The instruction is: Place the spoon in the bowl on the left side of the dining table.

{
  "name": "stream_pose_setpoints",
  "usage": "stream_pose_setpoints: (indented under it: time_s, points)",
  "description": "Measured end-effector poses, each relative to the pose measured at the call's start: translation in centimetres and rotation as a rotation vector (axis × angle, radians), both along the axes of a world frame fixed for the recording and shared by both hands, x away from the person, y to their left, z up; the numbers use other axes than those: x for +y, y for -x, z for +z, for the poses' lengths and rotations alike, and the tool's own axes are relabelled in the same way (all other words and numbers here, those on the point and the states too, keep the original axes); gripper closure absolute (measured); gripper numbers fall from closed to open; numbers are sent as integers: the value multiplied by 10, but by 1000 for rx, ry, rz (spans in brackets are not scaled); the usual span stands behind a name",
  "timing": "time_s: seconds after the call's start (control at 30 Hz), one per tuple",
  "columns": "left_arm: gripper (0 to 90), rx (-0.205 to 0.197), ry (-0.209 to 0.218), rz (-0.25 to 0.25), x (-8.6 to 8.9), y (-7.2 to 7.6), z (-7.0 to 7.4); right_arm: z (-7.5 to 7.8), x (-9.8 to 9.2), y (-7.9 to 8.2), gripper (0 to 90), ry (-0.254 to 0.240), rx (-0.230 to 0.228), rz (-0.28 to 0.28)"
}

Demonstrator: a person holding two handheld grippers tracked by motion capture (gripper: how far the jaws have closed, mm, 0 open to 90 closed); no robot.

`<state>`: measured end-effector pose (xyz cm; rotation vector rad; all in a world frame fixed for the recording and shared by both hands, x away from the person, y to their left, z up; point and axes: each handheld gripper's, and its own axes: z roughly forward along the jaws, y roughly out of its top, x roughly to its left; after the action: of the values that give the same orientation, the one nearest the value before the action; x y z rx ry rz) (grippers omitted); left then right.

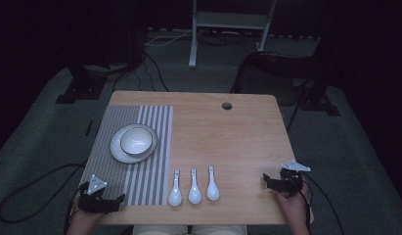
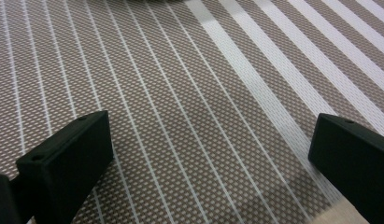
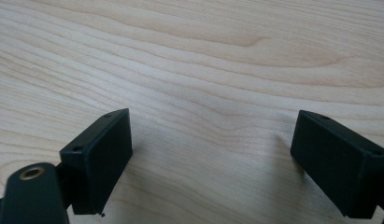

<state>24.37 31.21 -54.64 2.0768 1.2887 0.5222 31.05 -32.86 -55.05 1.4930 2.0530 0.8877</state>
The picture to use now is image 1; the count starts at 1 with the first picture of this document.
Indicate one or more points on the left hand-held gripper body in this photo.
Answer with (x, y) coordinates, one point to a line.
(94, 199)

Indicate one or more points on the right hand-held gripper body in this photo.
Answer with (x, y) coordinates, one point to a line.
(290, 178)

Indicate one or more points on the person's left hand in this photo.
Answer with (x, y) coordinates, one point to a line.
(86, 218)

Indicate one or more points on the person's right hand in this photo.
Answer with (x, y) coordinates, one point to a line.
(294, 205)

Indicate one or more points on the grey striped placemat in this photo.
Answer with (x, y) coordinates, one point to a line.
(146, 182)

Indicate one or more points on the white plate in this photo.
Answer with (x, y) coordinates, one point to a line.
(118, 153)

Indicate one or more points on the white ceramic spoon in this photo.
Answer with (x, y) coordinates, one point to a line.
(213, 192)
(194, 194)
(175, 196)

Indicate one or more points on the white bowl with dark rim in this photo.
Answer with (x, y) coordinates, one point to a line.
(136, 141)

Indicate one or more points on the black stand base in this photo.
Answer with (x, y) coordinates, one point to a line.
(82, 89)
(319, 104)

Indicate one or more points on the white metal stand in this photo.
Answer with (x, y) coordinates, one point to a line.
(231, 20)

